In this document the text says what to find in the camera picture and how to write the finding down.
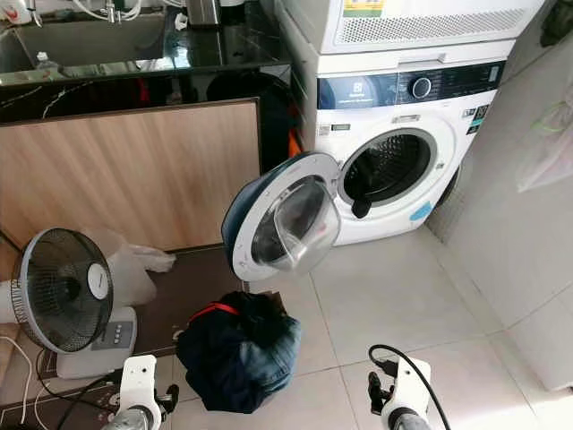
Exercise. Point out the white red detergent bottle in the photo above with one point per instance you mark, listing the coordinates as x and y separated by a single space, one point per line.
18 11

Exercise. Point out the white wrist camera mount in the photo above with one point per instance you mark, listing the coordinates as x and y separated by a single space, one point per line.
410 390
139 381

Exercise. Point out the translucent greenish plastic bag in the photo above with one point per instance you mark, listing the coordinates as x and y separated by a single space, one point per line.
546 152

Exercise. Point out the white crumpled plastic bag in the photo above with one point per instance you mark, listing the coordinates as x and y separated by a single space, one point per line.
134 264

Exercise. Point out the steel sink basin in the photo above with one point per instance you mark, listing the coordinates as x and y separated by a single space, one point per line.
98 40

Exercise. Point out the white stacked dryer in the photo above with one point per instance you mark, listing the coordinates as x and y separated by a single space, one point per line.
430 27

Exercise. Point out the small orange object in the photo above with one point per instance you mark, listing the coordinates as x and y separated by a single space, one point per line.
293 143

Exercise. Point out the white front-load washing machine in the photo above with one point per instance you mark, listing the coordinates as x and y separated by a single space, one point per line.
398 210

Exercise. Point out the black marble countertop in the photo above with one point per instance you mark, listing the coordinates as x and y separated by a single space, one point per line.
233 49

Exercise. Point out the wooden cabinet panel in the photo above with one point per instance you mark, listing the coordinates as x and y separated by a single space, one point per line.
125 170

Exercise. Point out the white electric fan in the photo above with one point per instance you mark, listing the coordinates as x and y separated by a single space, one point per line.
67 287

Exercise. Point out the navy shirt with red trim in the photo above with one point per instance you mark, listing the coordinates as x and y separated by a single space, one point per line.
251 318

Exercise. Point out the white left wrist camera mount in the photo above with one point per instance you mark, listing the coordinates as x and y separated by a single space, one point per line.
139 381

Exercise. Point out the small clear plastic bottle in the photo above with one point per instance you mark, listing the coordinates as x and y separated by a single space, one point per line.
47 63

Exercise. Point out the dark brown floor mat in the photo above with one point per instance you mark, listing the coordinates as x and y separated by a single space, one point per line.
179 296

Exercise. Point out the chrome faucet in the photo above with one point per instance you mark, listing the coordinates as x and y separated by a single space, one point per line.
112 11

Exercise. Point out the stainless steel cup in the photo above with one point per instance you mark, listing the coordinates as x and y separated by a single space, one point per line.
202 11

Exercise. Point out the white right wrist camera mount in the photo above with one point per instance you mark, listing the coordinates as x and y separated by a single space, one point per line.
410 390

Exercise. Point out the round glass washer door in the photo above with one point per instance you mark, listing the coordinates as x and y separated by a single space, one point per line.
291 224

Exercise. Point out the blue denim jeans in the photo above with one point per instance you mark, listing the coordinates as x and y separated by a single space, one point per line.
251 372

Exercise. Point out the dark green cloth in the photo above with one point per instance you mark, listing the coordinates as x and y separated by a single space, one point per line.
557 22

